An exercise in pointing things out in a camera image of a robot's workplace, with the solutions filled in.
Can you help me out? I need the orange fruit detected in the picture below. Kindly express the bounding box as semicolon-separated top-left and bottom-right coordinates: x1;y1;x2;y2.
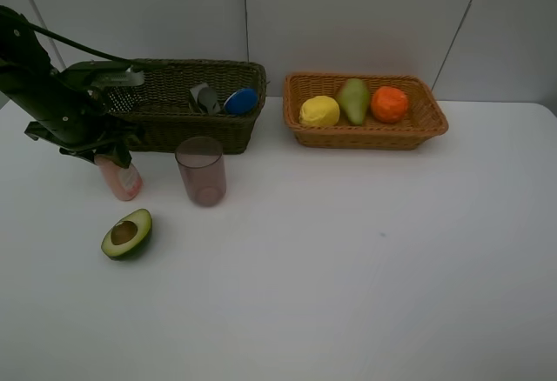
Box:
371;86;409;124

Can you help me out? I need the halved avocado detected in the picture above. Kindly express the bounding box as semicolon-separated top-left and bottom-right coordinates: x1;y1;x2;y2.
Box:
101;209;153;261

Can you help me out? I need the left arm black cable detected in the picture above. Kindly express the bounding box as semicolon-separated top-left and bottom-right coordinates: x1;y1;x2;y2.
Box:
0;6;153;71

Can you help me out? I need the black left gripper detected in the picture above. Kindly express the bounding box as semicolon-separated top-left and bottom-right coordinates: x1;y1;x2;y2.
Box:
24;97;144;169

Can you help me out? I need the white bottle blue cap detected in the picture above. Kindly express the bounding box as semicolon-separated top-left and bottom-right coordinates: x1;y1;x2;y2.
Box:
223;88;258;116

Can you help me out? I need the orange wicker basket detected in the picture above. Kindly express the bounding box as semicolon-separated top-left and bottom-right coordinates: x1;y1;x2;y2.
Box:
283;72;448;150

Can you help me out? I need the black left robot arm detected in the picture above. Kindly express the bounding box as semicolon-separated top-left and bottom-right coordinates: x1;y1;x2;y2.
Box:
1;7;145;168

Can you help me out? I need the translucent pink cup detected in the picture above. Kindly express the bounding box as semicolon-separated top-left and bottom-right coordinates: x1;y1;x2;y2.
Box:
175;137;227;207

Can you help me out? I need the black pump dispenser bottle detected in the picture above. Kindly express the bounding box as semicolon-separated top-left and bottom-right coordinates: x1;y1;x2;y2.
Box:
189;83;222;116

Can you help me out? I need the green red pear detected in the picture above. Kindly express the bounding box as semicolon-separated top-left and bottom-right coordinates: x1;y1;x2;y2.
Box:
336;78;370;126

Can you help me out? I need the pink bottle white cap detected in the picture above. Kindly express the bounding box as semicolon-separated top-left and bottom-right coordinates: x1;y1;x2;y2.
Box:
94;155;143;201

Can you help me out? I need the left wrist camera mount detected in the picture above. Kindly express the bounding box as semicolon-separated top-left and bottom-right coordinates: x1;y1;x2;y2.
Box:
58;61;144;90

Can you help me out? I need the dark brown wicker basket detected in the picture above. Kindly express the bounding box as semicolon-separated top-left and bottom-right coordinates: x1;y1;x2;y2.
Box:
104;59;267;155

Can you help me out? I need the yellow lemon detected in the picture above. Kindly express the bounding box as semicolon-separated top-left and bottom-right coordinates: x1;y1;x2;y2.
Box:
299;96;340;127

